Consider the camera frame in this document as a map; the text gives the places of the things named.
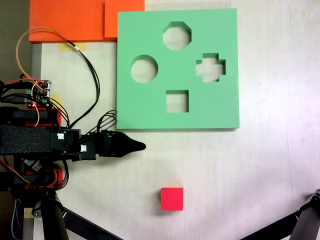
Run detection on white cable plug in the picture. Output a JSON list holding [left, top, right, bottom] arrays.
[[31, 161, 44, 173]]

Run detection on blue braided cable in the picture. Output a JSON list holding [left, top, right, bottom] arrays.
[[10, 198, 22, 239]]

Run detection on red base wire bundle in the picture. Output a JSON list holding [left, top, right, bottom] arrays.
[[0, 159, 70, 191]]

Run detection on circuit board with wires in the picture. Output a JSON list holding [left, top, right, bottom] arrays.
[[26, 79, 54, 110]]

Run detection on grey metal rail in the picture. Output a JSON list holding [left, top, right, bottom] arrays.
[[30, 42, 42, 82]]

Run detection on small orange foam block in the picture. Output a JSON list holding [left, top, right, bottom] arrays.
[[103, 0, 146, 41]]

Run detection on long black cable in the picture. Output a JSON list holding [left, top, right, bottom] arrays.
[[65, 38, 101, 130]]

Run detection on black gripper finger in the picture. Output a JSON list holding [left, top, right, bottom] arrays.
[[117, 146, 147, 159], [117, 131, 147, 148]]

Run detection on long orange wire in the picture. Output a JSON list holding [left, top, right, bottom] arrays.
[[15, 27, 73, 85]]

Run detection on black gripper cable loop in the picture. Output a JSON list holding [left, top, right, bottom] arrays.
[[86, 109, 118, 137]]

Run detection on red square foam block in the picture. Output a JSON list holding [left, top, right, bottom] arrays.
[[160, 186, 185, 212]]

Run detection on black tripod leg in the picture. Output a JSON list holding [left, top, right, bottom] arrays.
[[31, 192, 70, 240], [289, 188, 320, 240]]

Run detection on wide yellow tape piece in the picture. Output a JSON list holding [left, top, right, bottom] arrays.
[[58, 42, 87, 53]]

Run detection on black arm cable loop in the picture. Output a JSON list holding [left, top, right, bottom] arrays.
[[49, 98, 71, 130]]

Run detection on green shape sorter board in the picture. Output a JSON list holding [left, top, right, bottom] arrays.
[[116, 8, 241, 131]]

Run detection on short orange wire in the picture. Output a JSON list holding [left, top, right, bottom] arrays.
[[31, 103, 42, 128]]

